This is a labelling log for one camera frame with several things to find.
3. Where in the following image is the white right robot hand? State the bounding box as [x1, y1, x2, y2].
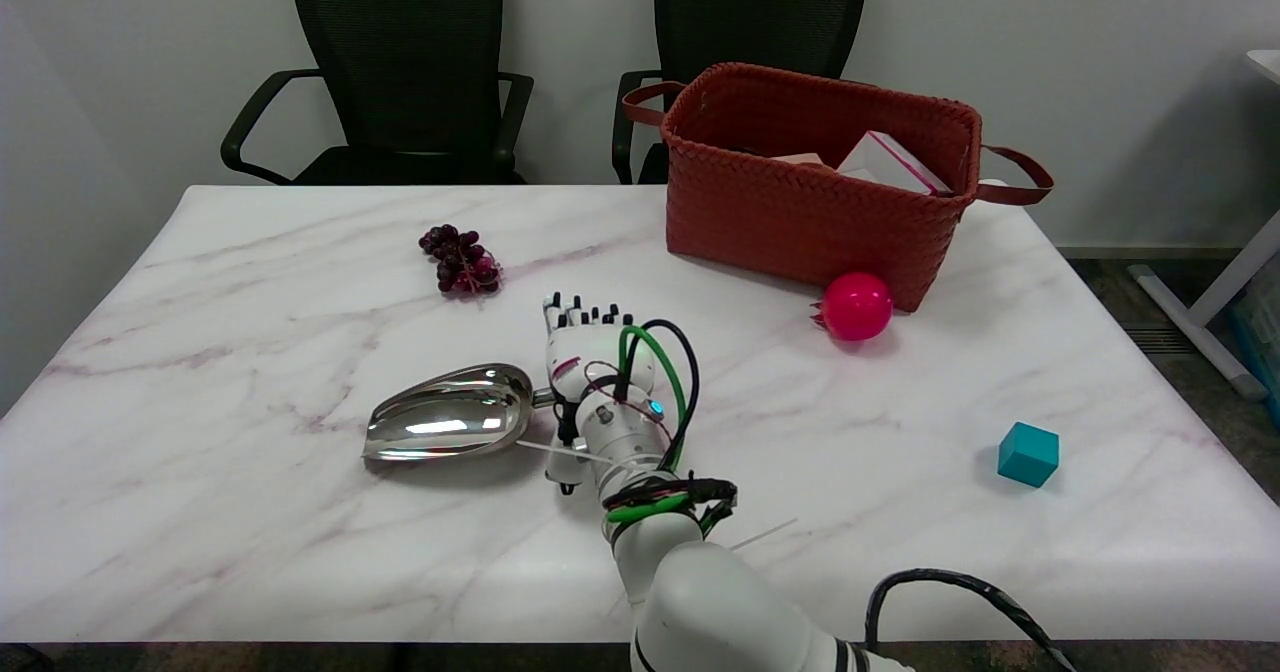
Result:
[541, 292, 661, 495]

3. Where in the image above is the stainless steel scoop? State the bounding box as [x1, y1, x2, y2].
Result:
[362, 362, 557, 464]

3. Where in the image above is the dark purple grape bunch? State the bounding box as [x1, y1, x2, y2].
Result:
[418, 223, 504, 298]

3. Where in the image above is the red-brown woven basket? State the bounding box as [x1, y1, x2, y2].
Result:
[622, 62, 1056, 313]

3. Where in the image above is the pink toy pomegranate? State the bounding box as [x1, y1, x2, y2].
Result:
[810, 271, 895, 343]

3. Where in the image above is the white box with red edge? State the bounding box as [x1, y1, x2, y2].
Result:
[836, 130, 951, 196]

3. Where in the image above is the black mesh office chair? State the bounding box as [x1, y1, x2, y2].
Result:
[612, 0, 873, 185]
[220, 0, 536, 187]

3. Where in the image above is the teal cube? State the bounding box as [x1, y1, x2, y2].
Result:
[997, 421, 1061, 488]

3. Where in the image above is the white side desk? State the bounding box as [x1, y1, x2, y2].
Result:
[1128, 49, 1280, 401]

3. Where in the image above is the blue storage bin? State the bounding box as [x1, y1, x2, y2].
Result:
[1230, 262, 1280, 423]

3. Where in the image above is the thin red wire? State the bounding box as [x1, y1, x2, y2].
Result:
[583, 359, 673, 445]

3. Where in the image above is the green robot cable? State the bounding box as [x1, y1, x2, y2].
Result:
[615, 324, 691, 525]

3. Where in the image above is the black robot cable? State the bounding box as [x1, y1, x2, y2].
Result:
[625, 319, 739, 538]

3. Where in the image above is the thick black braided cable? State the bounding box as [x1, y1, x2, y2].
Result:
[864, 568, 1078, 672]

